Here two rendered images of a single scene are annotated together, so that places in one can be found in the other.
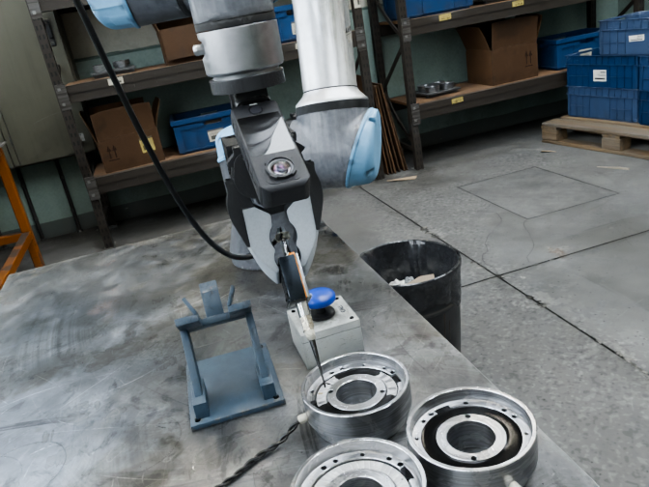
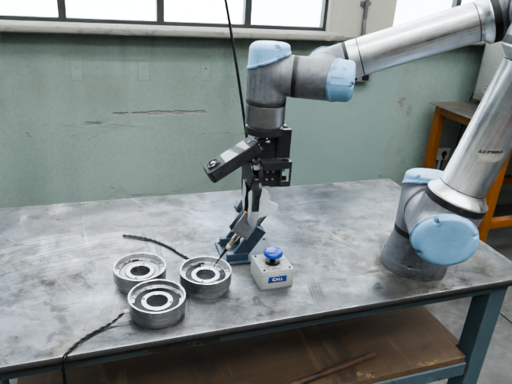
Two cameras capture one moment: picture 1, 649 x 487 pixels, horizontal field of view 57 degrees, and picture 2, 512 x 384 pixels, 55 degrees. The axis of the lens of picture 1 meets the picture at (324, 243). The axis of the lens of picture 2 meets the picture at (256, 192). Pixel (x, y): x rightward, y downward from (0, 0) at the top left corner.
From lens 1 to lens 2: 1.00 m
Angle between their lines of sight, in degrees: 75
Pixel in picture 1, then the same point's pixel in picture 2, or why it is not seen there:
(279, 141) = (229, 156)
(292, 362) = not seen: hidden behind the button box
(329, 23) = (468, 139)
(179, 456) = (200, 242)
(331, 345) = (255, 272)
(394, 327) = (286, 304)
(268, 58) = (250, 123)
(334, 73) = (449, 174)
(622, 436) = not seen: outside the picture
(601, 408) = not seen: outside the picture
